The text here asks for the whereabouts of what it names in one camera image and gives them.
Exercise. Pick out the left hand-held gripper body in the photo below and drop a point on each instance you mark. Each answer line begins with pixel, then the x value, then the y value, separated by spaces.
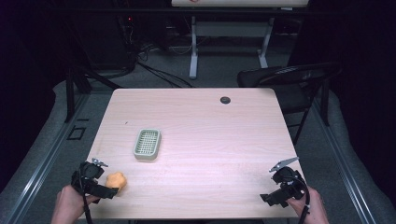
pixel 90 183

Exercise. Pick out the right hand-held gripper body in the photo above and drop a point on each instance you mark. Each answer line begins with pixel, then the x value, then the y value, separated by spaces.
pixel 288 188

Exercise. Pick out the orange ball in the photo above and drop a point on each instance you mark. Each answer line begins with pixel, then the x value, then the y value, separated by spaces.
pixel 116 180

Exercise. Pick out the person's left hand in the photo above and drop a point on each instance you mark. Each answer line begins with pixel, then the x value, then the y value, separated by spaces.
pixel 70 207

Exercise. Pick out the person's right hand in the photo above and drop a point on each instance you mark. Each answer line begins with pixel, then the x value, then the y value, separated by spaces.
pixel 314 208

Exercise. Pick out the black tape floor marks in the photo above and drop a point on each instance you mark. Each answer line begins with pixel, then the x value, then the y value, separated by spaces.
pixel 76 133

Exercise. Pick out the green soap dish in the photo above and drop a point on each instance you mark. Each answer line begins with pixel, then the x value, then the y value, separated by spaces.
pixel 147 143

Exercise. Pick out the black round table grommet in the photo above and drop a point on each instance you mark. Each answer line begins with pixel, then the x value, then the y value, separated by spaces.
pixel 225 100

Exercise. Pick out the black folding chair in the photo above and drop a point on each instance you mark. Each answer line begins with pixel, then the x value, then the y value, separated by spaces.
pixel 289 77

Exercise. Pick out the white-legged background desk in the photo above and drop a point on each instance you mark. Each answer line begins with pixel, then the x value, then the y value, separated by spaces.
pixel 230 29

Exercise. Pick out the grey metal floor rail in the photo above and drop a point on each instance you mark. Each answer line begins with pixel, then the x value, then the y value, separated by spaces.
pixel 46 168
pixel 339 161

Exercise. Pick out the black metal stand frame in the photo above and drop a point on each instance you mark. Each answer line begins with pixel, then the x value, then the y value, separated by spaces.
pixel 70 93

